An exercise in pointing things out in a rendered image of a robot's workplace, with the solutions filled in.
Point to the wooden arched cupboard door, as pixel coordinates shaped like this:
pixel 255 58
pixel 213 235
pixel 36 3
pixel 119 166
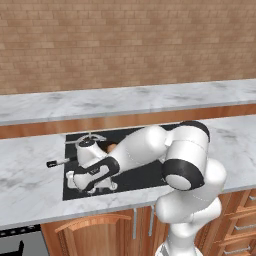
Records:
pixel 96 238

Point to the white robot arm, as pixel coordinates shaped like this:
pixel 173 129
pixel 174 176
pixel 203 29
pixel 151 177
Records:
pixel 186 156

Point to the black and grey appliance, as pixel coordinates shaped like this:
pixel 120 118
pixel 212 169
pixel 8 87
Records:
pixel 20 241

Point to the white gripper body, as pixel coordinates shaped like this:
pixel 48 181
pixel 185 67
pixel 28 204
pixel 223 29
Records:
pixel 107 185

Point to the black hob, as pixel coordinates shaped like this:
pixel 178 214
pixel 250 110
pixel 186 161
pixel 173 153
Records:
pixel 140 175

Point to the orange onion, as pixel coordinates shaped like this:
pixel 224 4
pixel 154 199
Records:
pixel 112 146

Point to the wooden drawer front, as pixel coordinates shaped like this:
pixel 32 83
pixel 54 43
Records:
pixel 245 220
pixel 245 204
pixel 240 245

